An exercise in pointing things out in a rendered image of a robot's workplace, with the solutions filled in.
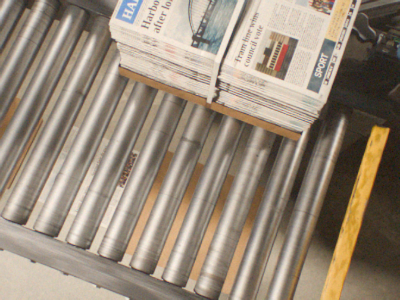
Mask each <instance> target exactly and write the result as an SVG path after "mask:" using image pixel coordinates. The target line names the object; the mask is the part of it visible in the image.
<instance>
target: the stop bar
mask: <svg viewBox="0 0 400 300"><path fill-rule="evenodd" d="M389 130H390V128H388V127H385V126H382V125H381V124H378V123H376V124H375V125H374V126H373V129H372V131H371V133H370V137H369V140H368V143H367V147H366V150H365V153H364V156H363V158H362V161H361V166H360V169H359V172H358V176H357V180H356V182H355V184H354V188H353V191H352V194H351V198H350V201H349V205H348V209H347V211H346V215H345V217H344V219H343V223H342V227H341V230H340V233H339V237H338V240H337V244H336V248H335V251H334V254H333V258H332V261H331V265H330V268H329V270H328V272H329V273H328V274H327V277H326V281H325V284H324V287H323V291H322V294H321V298H320V300H340V297H341V294H342V290H343V286H344V283H345V279H346V275H347V272H348V268H349V265H350V262H351V258H352V254H353V251H354V247H355V243H356V240H357V239H358V237H357V236H358V235H359V231H360V228H361V224H362V221H363V217H364V213H365V209H366V206H367V202H368V199H369V196H370V194H371V190H372V187H373V183H374V180H375V177H376V173H377V169H378V167H379V164H380V162H381V160H382V153H383V150H384V147H385V143H386V141H387V138H388V134H389Z"/></svg>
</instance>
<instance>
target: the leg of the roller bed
mask: <svg viewBox="0 0 400 300"><path fill-rule="evenodd" d="M362 136H363V135H361V134H359V133H356V132H353V131H351V130H348V129H347V130H346V133H345V137H344V140H343V144H342V147H341V148H340V151H339V154H340V153H341V152H343V151H344V150H345V149H346V148H348V147H349V146H351V145H352V144H353V143H354V142H355V141H356V140H358V139H359V138H361V137H362ZM314 145H315V143H314V144H313V145H312V147H310V149H309V150H307V152H305V153H304V156H303V159H302V162H301V165H300V167H299V171H298V174H297V177H296V180H295V182H294V184H293V187H295V188H296V187H298V186H299V185H300V184H301V183H302V181H303V178H304V175H305V173H306V171H307V167H308V164H309V161H310V158H311V154H312V152H313V149H314Z"/></svg>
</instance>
